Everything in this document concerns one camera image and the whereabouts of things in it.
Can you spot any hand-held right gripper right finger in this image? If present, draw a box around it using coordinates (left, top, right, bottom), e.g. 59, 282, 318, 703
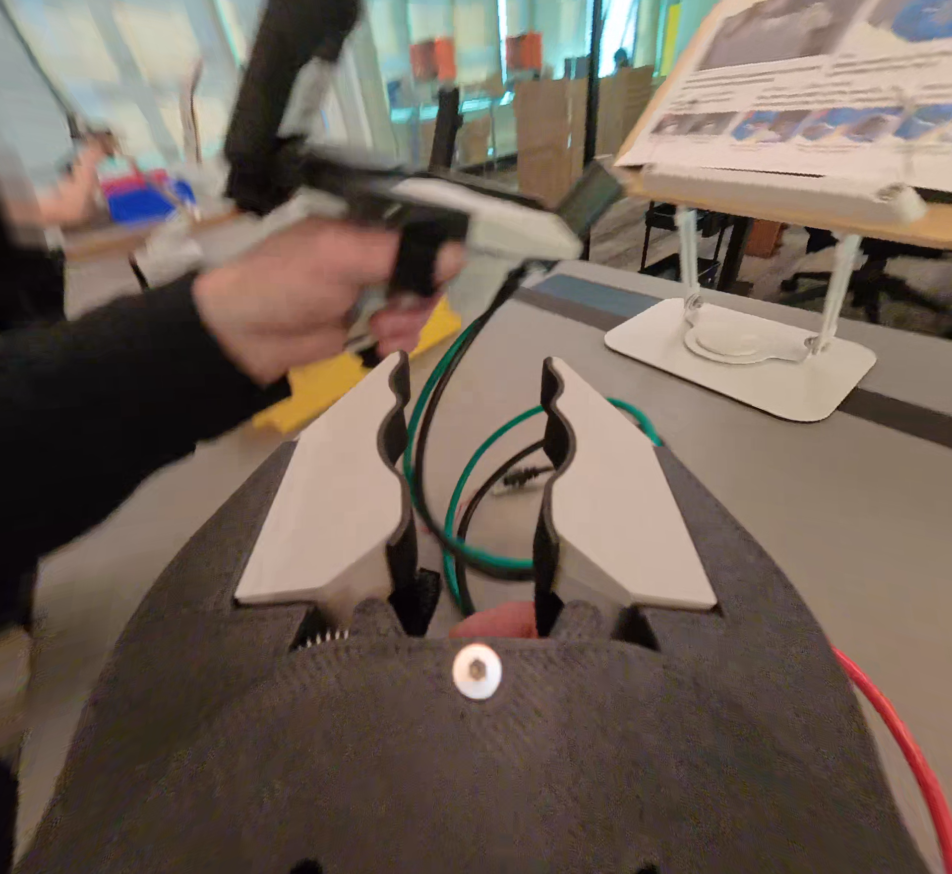
533, 356, 720, 638

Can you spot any instruction sheet on wooden stand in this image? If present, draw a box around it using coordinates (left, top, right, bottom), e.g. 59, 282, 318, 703
613, 0, 952, 250

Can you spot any printed instruction sheet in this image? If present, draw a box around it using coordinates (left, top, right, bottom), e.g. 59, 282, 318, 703
616, 0, 952, 190

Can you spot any black ethernet cable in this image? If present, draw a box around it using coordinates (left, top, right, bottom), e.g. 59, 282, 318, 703
405, 260, 555, 581

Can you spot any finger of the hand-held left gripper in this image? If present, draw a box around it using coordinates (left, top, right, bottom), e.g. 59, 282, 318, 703
393, 173, 585, 263

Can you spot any red ethernet cable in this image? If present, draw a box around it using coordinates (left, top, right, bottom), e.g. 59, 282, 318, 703
833, 647, 952, 860

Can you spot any person's left hand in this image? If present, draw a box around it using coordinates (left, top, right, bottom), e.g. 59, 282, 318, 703
190, 223, 470, 387

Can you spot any person's left forearm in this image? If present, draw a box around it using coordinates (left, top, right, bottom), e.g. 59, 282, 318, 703
0, 271, 291, 629

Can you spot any green ethernet cable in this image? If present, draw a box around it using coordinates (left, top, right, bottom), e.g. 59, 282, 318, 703
402, 316, 663, 615

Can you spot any black pole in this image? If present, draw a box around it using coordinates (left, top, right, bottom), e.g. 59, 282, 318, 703
582, 0, 609, 162

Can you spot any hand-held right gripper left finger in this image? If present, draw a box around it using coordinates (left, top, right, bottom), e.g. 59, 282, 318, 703
234, 350, 441, 637

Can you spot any yellow plastic bin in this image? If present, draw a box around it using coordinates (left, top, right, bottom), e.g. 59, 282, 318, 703
253, 294, 462, 436

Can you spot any black office chair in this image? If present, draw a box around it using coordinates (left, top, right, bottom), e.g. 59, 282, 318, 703
777, 230, 952, 339

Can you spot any cardboard box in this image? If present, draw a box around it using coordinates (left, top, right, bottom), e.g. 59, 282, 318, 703
513, 66, 655, 205

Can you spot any black ethernet splitter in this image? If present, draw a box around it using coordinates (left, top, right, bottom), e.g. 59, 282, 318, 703
554, 160, 626, 235

